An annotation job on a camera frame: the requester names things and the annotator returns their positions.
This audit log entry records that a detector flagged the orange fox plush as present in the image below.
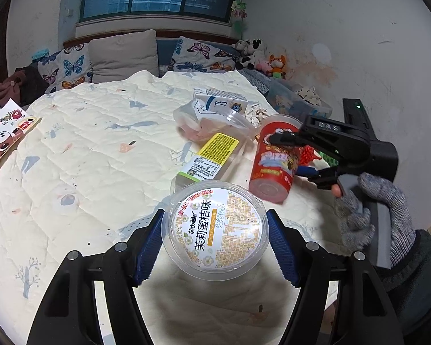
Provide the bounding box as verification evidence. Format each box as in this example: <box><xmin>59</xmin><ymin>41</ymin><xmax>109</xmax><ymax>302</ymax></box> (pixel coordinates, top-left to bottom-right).
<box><xmin>267</xmin><ymin>55</ymin><xmax>286</xmax><ymax>79</ymax></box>

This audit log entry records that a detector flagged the grey pillow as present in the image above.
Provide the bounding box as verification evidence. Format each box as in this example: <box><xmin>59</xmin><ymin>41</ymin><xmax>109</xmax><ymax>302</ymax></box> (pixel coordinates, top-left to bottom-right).
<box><xmin>88</xmin><ymin>30</ymin><xmax>159</xmax><ymax>83</ymax></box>

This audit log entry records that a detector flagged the left butterfly print pillow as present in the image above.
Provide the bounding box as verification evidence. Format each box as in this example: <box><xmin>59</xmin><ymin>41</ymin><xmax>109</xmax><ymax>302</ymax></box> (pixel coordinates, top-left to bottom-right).
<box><xmin>38</xmin><ymin>44</ymin><xmax>93</xmax><ymax>93</ymax></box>

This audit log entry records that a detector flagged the right grey knit glove hand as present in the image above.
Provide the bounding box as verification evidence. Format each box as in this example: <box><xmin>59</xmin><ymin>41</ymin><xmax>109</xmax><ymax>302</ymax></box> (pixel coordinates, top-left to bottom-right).
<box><xmin>336</xmin><ymin>173</ymin><xmax>416</xmax><ymax>269</ymax></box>

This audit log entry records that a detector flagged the clear plastic storage bin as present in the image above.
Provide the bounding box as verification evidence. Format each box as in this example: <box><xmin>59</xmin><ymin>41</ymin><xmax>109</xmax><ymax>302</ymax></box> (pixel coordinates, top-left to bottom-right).
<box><xmin>266</xmin><ymin>79</ymin><xmax>332</xmax><ymax>122</ymax></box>

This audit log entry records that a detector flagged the black white cow plush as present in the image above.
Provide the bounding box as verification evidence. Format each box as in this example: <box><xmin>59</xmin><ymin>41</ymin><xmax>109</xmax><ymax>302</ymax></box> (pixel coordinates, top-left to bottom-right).
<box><xmin>231</xmin><ymin>39</ymin><xmax>265</xmax><ymax>71</ymax></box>

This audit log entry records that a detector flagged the cream quilted blanket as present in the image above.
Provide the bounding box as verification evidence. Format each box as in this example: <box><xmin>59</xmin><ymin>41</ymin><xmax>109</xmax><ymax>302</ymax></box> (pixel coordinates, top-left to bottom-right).
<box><xmin>0</xmin><ymin>69</ymin><xmax>340</xmax><ymax>345</ymax></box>

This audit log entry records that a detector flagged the dark red clothes pile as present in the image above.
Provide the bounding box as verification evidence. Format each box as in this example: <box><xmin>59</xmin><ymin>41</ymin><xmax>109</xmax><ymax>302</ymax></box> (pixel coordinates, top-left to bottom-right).
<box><xmin>0</xmin><ymin>69</ymin><xmax>26</xmax><ymax>107</ymax></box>

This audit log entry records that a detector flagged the red paper snack cup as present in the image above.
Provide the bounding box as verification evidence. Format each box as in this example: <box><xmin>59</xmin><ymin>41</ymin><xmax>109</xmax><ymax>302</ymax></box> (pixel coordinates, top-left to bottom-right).
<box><xmin>248</xmin><ymin>114</ymin><xmax>301</xmax><ymax>203</ymax></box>

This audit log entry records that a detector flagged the right butterfly print pillow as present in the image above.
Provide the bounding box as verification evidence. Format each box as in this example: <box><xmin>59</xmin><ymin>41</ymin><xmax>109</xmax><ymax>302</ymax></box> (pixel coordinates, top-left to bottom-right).
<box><xmin>167</xmin><ymin>37</ymin><xmax>237</xmax><ymax>73</ymax></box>

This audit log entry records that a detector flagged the pink plush toy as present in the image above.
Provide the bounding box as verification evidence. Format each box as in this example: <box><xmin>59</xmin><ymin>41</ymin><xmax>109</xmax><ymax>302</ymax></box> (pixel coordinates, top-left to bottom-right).
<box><xmin>255</xmin><ymin>60</ymin><xmax>272</xmax><ymax>76</ymax></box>

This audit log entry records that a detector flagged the clear bottle yellow label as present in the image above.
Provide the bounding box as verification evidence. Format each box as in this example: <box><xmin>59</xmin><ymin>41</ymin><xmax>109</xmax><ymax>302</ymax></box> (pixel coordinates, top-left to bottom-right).
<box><xmin>171</xmin><ymin>111</ymin><xmax>256</xmax><ymax>194</ymax></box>

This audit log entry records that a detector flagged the cartoon picture book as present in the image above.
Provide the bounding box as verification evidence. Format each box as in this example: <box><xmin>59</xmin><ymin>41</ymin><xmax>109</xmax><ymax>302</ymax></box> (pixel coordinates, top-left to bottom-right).
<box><xmin>0</xmin><ymin>99</ymin><xmax>39</xmax><ymax>160</ymax></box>

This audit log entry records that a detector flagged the red crumpled wrapper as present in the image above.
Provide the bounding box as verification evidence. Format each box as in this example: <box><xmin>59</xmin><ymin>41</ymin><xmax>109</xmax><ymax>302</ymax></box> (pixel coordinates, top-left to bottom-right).
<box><xmin>299</xmin><ymin>146</ymin><xmax>322</xmax><ymax>166</ymax></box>

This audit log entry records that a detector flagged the butterfly print pillow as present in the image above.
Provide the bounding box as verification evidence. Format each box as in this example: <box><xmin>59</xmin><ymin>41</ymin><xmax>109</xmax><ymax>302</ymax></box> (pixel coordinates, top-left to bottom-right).
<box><xmin>167</xmin><ymin>37</ymin><xmax>237</xmax><ymax>73</ymax></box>
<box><xmin>38</xmin><ymin>44</ymin><xmax>93</xmax><ymax>93</ymax></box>

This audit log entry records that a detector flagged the clear round labelled plastic tub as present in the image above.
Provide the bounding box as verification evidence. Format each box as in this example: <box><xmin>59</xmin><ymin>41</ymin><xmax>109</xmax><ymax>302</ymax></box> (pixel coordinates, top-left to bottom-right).
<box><xmin>161</xmin><ymin>180</ymin><xmax>269</xmax><ymax>282</ymax></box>

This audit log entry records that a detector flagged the clear plastic bag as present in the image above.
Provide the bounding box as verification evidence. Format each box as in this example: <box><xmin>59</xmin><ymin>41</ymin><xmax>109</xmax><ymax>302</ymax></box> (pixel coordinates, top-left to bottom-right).
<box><xmin>173</xmin><ymin>99</ymin><xmax>216</xmax><ymax>143</ymax></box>

